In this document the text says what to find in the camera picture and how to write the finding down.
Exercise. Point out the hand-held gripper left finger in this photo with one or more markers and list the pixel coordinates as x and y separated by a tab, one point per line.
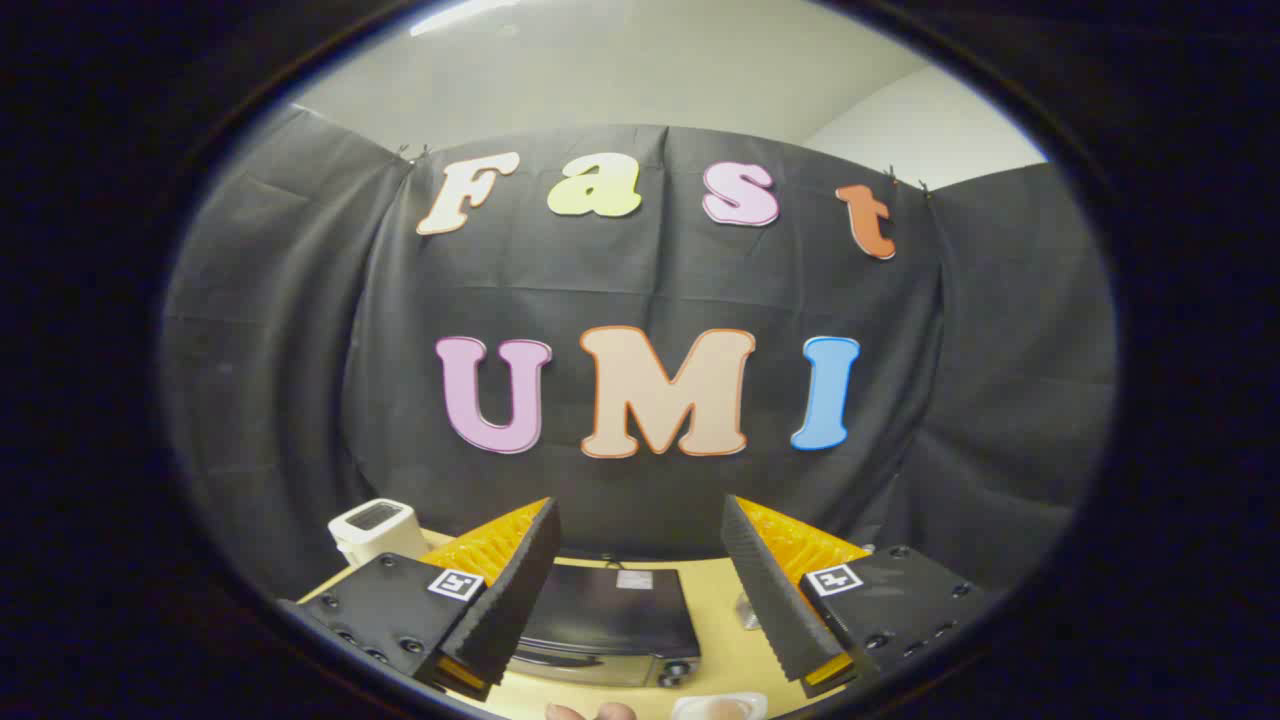
500	600

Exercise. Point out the white foam plate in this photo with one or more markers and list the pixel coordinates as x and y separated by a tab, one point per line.
690	708

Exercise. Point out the black backdrop cloth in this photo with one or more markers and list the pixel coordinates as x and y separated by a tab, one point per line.
300	350

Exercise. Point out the black toaster oven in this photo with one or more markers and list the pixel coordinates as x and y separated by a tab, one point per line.
610	610

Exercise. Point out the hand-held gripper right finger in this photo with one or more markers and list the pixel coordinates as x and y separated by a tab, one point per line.
775	600

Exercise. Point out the white plastic appliance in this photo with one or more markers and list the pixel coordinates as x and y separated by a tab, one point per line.
375	535

